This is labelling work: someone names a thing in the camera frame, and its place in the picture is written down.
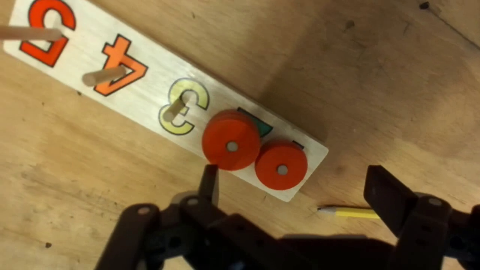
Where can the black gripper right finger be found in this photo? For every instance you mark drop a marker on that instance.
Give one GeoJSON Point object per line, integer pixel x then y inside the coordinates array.
{"type": "Point", "coordinates": [388, 197]}

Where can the yellow pencil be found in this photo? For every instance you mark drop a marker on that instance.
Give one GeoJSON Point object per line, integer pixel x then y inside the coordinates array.
{"type": "Point", "coordinates": [348, 212]}

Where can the red ring disc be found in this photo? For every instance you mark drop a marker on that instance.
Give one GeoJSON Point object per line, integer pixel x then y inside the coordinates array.
{"type": "Point", "coordinates": [280, 165]}
{"type": "Point", "coordinates": [229, 141]}

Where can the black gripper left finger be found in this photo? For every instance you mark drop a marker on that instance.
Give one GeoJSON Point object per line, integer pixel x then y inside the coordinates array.
{"type": "Point", "coordinates": [208, 188]}

